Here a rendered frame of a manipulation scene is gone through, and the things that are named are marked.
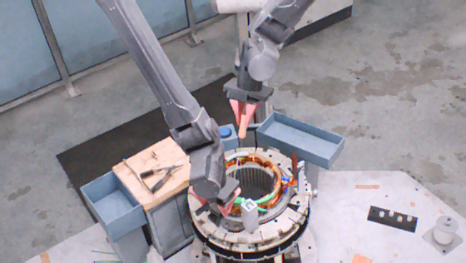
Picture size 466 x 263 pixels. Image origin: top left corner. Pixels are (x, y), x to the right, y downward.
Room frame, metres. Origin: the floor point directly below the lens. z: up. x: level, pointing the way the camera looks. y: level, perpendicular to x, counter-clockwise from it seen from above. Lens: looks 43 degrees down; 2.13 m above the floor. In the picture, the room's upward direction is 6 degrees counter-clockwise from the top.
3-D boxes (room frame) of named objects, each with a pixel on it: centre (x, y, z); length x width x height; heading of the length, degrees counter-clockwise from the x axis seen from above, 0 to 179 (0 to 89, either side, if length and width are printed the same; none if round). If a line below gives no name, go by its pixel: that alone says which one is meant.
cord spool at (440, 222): (0.85, -0.60, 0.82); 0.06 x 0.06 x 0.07
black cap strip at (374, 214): (0.94, -0.47, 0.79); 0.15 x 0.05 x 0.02; 63
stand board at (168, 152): (1.01, 0.23, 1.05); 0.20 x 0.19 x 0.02; 123
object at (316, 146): (1.09, -0.20, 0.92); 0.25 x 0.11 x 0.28; 52
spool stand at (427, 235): (0.85, -0.60, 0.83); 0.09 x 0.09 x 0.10; 30
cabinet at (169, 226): (1.01, 0.23, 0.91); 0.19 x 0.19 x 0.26; 33
